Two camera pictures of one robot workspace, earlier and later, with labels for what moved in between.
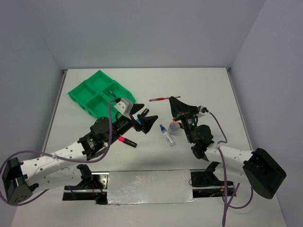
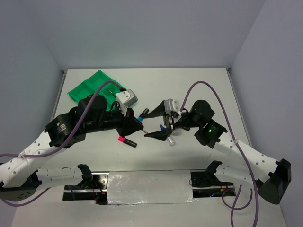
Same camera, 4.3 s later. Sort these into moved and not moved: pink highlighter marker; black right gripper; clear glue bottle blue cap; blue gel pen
Moved: black right gripper
Not moved: pink highlighter marker; clear glue bottle blue cap; blue gel pen
